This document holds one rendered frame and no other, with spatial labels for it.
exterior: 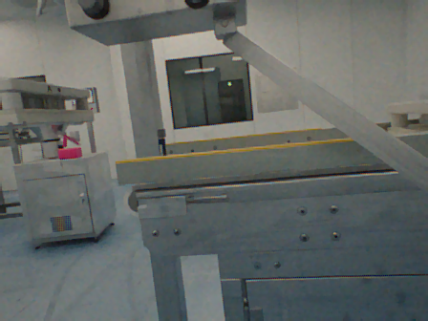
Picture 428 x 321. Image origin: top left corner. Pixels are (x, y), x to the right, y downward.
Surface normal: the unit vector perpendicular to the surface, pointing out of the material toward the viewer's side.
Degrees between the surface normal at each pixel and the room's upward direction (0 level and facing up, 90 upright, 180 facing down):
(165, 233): 90
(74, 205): 93
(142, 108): 90
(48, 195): 90
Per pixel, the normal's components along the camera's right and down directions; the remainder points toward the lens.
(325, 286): -0.12, 0.14
